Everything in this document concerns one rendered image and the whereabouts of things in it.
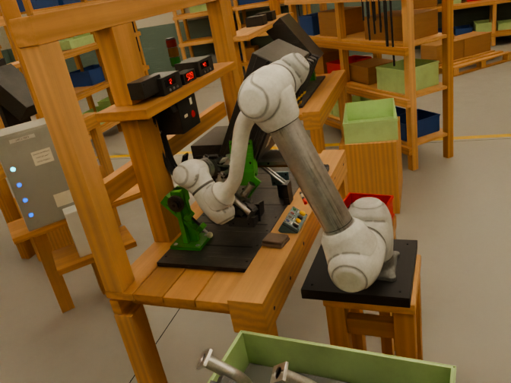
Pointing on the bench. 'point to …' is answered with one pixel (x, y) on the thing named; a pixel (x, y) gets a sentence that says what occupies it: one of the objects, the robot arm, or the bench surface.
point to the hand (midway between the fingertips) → (226, 162)
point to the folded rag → (275, 240)
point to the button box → (292, 223)
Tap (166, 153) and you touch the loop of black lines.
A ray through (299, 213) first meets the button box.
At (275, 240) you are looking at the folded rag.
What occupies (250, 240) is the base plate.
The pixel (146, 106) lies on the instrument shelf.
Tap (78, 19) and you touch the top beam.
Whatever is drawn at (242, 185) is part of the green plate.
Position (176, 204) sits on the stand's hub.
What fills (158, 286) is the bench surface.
